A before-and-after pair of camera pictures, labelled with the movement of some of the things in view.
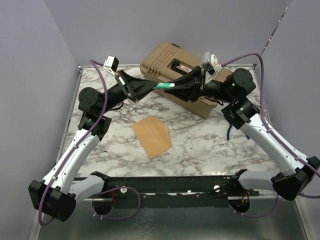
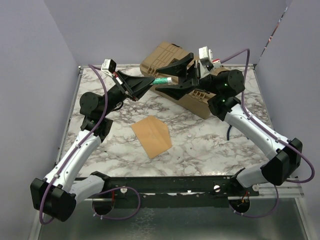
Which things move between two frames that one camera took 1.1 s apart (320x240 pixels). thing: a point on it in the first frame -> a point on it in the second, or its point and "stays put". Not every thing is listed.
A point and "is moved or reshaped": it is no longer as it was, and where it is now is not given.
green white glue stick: (165, 85) is moved or reshaped
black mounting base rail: (177, 192) stays put
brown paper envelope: (153, 135) stays put
